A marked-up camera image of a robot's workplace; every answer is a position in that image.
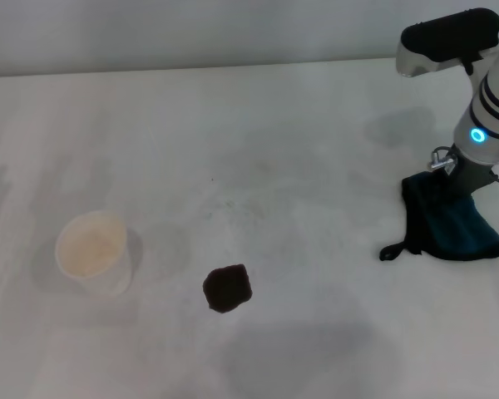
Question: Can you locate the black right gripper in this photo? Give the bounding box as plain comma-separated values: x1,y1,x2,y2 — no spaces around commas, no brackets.
440,144,499,205

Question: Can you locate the blue rag with black loop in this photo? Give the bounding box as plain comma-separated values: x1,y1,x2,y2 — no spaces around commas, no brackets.
378,172,499,263

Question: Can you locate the white paper cup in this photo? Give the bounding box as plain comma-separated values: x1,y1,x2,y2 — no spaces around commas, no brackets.
54,209,145,296

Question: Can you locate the black water stain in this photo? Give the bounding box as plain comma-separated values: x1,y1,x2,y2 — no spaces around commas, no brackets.
202,263,254,313

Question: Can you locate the silver clamp plug connector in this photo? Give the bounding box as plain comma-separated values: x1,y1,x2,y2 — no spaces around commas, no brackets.
430,145,457,171

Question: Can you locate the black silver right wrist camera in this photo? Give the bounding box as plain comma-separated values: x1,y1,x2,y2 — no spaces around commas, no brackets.
394,7,499,79

